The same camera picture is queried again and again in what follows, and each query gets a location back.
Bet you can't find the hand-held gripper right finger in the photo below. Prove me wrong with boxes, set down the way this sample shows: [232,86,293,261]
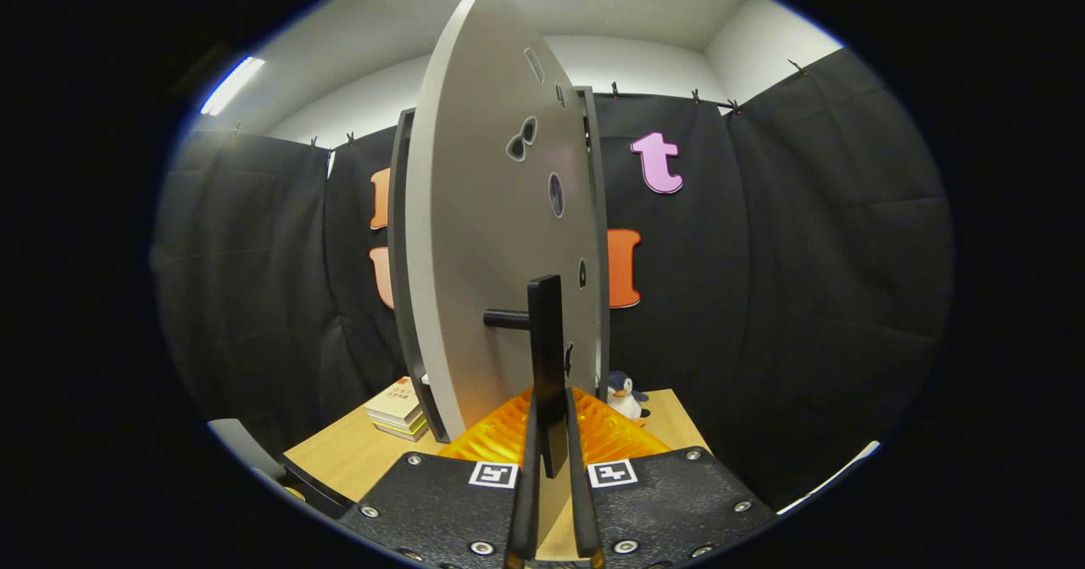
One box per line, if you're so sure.
[564,385,776,569]

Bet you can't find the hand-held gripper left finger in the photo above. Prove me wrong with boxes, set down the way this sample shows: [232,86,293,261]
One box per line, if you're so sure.
[337,387,541,569]

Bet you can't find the dark grey shoe cabinet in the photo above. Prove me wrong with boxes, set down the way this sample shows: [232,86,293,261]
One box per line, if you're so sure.
[388,86,611,444]

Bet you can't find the beige shoe cabinet door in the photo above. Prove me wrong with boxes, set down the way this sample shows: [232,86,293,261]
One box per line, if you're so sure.
[405,0,607,544]

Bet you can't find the penguin plush toy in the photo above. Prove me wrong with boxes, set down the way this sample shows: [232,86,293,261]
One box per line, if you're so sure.
[606,371,652,426]

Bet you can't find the yellow edged book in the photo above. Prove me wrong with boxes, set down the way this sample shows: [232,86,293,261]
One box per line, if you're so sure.
[373,416,429,443]

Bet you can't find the beige cover book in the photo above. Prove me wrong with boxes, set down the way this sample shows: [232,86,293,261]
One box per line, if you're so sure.
[364,376,425,424]

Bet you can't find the black backdrop cloth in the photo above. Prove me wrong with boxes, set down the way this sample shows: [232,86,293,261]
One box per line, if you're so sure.
[151,47,957,510]

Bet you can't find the ceiling strip light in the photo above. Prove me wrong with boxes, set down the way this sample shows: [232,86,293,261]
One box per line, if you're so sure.
[199,56,266,117]

